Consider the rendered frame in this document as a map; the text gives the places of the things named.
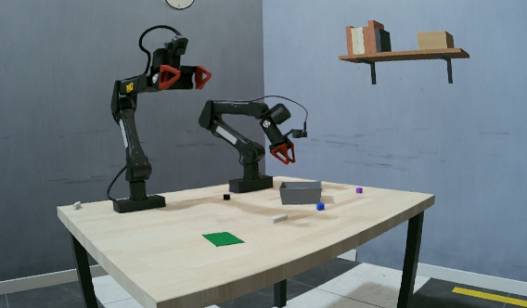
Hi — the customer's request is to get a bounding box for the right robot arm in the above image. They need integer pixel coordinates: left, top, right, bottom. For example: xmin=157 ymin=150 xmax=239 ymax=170
xmin=111 ymin=35 xmax=188 ymax=207

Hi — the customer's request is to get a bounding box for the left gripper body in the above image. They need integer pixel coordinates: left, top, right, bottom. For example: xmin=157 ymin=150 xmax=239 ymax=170
xmin=266 ymin=127 xmax=295 ymax=152

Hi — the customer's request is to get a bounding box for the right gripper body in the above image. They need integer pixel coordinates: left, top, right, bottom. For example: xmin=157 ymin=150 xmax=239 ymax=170
xmin=165 ymin=51 xmax=196 ymax=90

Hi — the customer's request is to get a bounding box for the grey basket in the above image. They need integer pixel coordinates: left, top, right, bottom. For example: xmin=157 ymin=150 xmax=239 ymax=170
xmin=279 ymin=181 xmax=322 ymax=205

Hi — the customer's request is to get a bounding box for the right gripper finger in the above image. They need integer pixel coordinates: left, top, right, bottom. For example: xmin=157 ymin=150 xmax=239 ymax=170
xmin=196 ymin=66 xmax=211 ymax=89
xmin=160 ymin=65 xmax=181 ymax=90

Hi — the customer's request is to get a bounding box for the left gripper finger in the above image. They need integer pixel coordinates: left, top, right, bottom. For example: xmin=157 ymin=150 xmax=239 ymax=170
xmin=270 ymin=144 xmax=289 ymax=165
xmin=279 ymin=143 xmax=296 ymax=163

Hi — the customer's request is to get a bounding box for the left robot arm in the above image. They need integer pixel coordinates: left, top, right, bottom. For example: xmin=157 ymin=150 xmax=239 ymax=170
xmin=199 ymin=100 xmax=291 ymax=185

